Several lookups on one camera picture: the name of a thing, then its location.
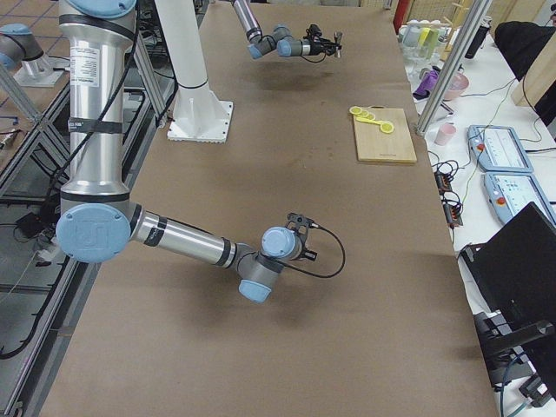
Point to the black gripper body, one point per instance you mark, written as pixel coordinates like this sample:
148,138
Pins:
309,255
321,44

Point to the steel jigger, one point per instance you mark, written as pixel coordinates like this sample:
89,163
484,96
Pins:
338,35

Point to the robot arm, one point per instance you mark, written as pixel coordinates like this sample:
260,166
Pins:
98,218
281,39

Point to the green cup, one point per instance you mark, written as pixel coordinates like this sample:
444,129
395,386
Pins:
427,42

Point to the pink cup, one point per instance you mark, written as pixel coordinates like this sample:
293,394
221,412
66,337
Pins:
445,133

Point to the lemon slice end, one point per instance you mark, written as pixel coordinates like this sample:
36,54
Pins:
355,110

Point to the yellow plastic spoon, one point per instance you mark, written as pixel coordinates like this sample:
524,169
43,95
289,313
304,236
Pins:
375,122

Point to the lemon slice on spoon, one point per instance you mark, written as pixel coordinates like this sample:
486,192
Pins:
387,128

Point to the wooden cutting board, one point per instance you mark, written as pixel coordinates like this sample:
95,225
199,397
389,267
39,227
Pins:
374,146

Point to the purple cloth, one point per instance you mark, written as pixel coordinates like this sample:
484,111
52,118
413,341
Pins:
427,84

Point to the pink bowl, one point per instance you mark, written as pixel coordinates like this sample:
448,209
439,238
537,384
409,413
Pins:
458,86

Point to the black bottle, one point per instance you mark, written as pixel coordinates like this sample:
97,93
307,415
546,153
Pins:
479,37

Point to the lower teach pendant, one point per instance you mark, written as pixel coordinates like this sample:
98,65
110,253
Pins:
510,192

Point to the teach pendant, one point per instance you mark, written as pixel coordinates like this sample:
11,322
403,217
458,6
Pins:
510,192
498,148

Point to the upper teach pendant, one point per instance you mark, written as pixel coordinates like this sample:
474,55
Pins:
498,148

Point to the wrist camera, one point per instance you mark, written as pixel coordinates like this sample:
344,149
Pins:
300,225
313,31

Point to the white pedestal column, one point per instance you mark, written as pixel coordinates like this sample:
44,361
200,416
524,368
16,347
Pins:
198,115

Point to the aluminium frame post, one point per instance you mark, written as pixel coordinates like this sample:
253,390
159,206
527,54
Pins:
466,34

